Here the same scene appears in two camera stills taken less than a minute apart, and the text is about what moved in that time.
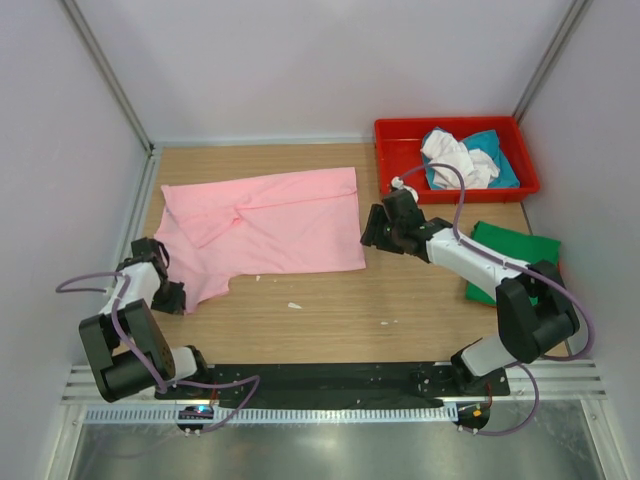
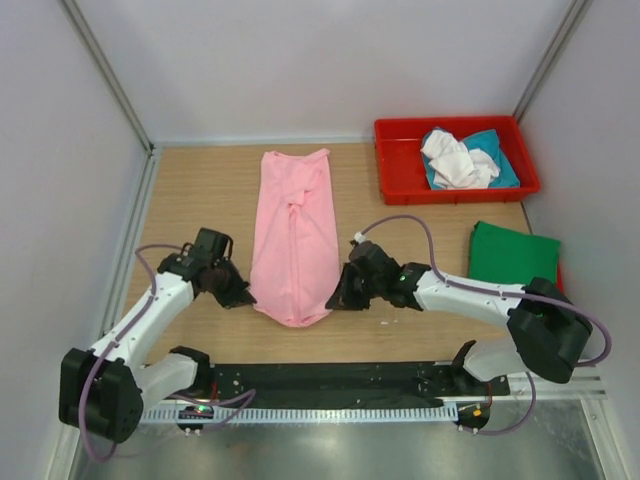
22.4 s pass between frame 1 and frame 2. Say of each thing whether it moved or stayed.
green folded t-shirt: stayed
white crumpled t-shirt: stayed
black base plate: stayed
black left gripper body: moved
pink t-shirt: moved
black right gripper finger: moved
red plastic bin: stayed
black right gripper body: moved
